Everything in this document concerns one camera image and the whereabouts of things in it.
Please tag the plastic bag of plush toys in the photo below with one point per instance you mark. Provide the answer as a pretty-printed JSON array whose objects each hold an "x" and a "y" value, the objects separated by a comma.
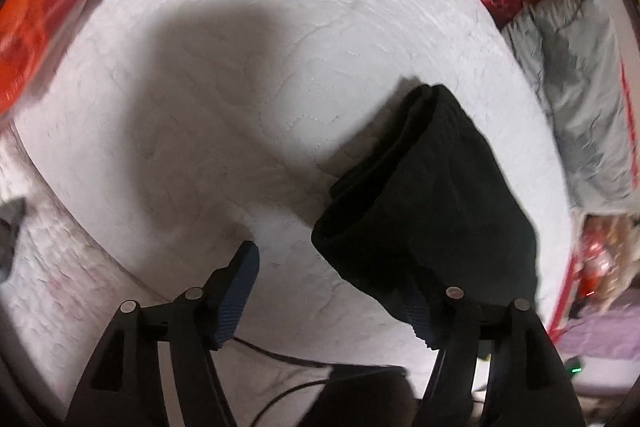
[{"x": 607, "y": 252}]

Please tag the black pants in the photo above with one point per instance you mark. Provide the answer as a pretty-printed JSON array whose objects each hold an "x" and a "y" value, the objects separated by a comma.
[{"x": 430, "y": 207}]

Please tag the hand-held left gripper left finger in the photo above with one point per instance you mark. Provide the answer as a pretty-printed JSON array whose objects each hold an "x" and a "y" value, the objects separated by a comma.
[{"x": 237, "y": 294}]

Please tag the grey floral pillow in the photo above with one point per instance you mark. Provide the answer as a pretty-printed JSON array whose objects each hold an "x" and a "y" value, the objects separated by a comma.
[{"x": 580, "y": 97}]

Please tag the white quilted bed cover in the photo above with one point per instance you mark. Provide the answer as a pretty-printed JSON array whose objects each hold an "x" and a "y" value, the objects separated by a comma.
[{"x": 250, "y": 57}]

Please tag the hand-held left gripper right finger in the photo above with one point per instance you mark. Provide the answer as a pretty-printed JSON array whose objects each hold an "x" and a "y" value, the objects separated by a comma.
[{"x": 421, "y": 322}]

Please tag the dark grey cloth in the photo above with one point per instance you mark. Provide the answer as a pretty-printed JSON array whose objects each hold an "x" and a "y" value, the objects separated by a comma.
[{"x": 10, "y": 227}]

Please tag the orange plastic bag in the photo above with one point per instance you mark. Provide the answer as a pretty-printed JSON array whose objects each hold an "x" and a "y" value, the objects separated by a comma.
[{"x": 35, "y": 27}]

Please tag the purple cloth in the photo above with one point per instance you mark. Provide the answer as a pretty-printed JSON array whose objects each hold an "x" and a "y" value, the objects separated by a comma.
[{"x": 605, "y": 332}]

